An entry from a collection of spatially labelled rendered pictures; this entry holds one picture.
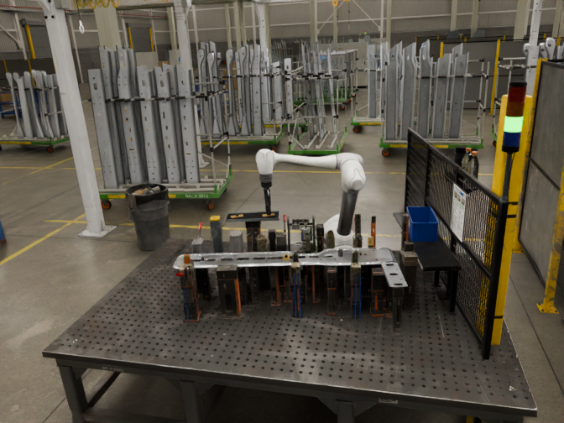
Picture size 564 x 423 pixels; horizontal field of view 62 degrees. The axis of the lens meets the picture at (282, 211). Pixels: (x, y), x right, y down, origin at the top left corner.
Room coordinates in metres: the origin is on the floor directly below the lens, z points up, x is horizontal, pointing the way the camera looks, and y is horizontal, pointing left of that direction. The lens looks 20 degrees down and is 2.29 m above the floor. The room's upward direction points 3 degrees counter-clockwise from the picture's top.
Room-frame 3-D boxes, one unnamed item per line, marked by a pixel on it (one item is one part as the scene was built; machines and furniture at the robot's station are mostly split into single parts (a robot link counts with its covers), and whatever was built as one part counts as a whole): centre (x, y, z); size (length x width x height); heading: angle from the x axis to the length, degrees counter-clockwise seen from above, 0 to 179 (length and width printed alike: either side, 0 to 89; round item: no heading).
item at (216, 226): (3.03, 0.46, 0.92); 0.08 x 0.08 x 0.44; 87
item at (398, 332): (2.27, -0.61, 0.84); 0.11 x 0.06 x 0.29; 177
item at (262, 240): (2.84, 0.14, 0.89); 0.13 x 0.11 x 0.38; 177
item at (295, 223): (2.88, -0.12, 0.94); 0.18 x 0.13 x 0.49; 87
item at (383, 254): (2.67, 0.01, 1.00); 1.38 x 0.22 x 0.02; 87
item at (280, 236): (2.88, 0.01, 0.89); 0.13 x 0.11 x 0.38; 177
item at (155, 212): (5.30, 1.58, 0.36); 0.54 x 0.50 x 0.73; 166
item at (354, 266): (2.45, -0.41, 0.87); 0.12 x 0.09 x 0.35; 177
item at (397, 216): (2.84, -0.92, 1.02); 0.90 x 0.22 x 0.03; 177
